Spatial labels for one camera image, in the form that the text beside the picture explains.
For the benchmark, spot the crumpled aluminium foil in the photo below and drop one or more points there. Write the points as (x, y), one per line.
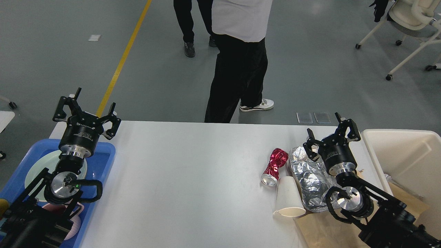
(313, 180)

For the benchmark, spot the chair caster at left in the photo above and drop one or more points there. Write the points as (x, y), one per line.
(12, 105)

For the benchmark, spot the white office chair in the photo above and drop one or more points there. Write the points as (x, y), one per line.
(413, 18)

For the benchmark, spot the white side table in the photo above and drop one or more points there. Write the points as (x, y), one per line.
(5, 118)

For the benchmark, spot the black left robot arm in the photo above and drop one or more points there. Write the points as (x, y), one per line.
(42, 215)

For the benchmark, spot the pink HOME mug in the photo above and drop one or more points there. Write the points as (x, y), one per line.
(74, 224)

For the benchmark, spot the clear floor plate left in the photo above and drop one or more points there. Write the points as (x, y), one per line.
(304, 117)

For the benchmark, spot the teal mug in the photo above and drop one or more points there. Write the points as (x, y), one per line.
(4, 206)

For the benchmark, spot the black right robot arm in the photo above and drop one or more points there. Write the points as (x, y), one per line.
(382, 219)

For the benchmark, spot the crushed red can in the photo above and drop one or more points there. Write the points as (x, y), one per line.
(277, 159)

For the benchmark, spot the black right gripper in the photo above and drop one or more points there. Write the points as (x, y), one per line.
(335, 151)

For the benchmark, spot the brown paper bag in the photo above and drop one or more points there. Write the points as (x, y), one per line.
(321, 230)

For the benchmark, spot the person in white sneakers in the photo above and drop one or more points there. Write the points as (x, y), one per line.
(239, 28)

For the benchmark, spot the clear floor plate right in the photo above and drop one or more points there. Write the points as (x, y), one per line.
(322, 117)

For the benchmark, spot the beige plastic bin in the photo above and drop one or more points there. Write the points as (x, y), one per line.
(413, 159)

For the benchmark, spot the black garment on chair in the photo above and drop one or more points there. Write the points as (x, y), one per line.
(379, 9)

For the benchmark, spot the white paper cup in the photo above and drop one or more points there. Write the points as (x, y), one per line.
(288, 200)

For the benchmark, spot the clear floor plate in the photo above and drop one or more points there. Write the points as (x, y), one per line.
(322, 117)
(304, 117)

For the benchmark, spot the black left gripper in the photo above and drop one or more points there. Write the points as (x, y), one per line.
(82, 136)

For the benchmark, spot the person in dark sneakers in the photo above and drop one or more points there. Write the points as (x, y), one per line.
(183, 12)

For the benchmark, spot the mint green plate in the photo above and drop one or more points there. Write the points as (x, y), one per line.
(48, 161)

